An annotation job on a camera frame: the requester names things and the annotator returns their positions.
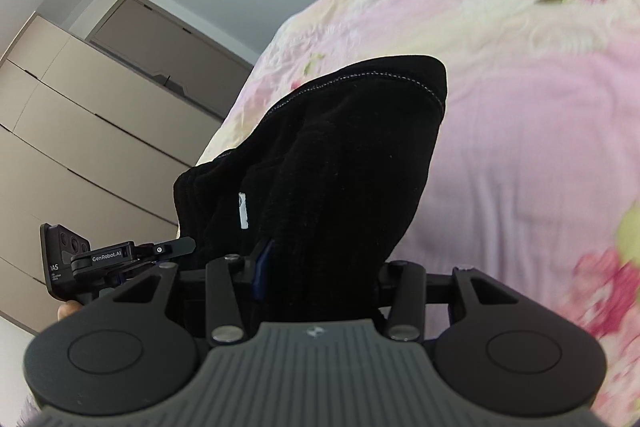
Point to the brown door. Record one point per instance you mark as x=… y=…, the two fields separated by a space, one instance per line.
x=165 y=42

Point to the black pants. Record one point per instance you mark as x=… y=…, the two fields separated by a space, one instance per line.
x=340 y=157

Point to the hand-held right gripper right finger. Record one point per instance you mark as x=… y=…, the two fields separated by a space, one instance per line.
x=401 y=278

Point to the pink floral bedsheet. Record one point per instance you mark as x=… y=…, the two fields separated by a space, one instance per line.
x=525 y=132

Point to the person's left hand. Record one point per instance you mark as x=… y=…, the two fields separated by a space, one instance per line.
x=69 y=311

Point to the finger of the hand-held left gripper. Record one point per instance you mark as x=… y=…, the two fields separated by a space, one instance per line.
x=170 y=248

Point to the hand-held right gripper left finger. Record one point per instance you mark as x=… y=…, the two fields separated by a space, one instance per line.
x=262 y=268

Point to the beige wardrobe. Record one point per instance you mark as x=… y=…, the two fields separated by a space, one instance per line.
x=75 y=132

